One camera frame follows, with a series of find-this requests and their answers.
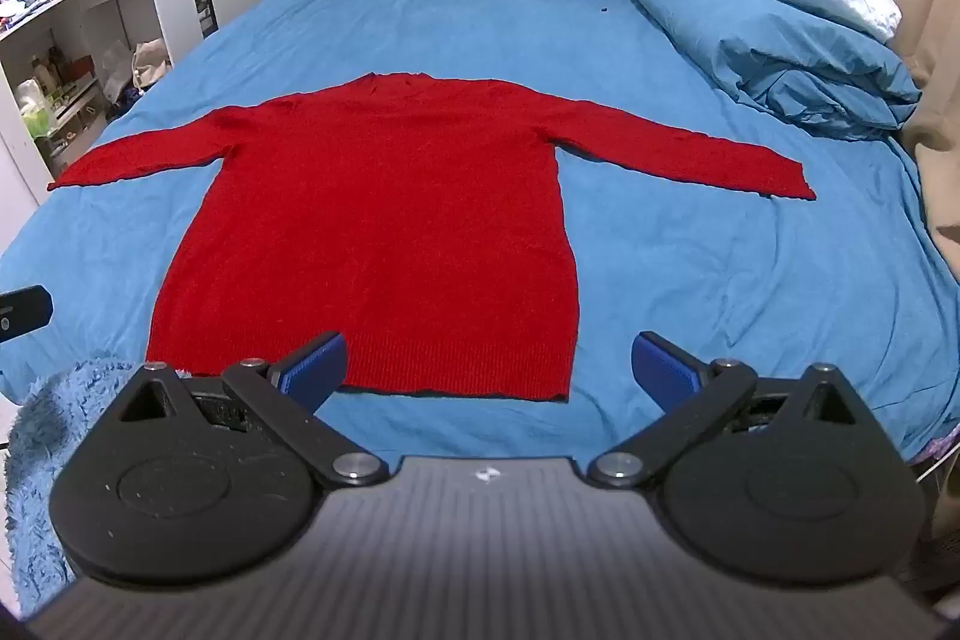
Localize rolled blue duvet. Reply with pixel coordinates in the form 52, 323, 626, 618
615, 0, 923, 140

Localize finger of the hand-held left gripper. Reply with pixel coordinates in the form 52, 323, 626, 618
0, 285, 53, 343

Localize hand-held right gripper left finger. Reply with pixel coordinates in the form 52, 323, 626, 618
105, 331, 389, 489

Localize bed with blue sheet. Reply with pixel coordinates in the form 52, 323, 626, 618
0, 0, 960, 461

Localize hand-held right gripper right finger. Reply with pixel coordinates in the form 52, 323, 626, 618
587, 330, 877, 489

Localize red towel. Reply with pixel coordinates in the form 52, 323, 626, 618
46, 72, 818, 402

